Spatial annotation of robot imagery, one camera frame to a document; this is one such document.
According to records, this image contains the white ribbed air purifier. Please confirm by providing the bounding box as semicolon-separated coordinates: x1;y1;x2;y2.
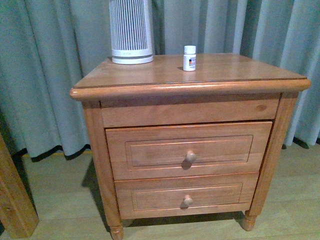
109;0;153;65

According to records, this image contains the grey pleated curtain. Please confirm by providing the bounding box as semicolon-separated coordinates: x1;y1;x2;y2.
0;0;320;159

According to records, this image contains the wooden drawer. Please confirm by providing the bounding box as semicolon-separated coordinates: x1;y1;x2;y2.
115;172;258;219
106;121;272;180

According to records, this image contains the wooden nightstand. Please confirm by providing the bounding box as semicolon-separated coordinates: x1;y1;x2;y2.
70;53;311;240

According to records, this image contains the wooden bed frame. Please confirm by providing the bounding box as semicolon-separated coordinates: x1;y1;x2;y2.
0;138;39;239

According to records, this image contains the white medicine bottle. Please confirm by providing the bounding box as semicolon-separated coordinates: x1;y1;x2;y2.
183;45;197;72

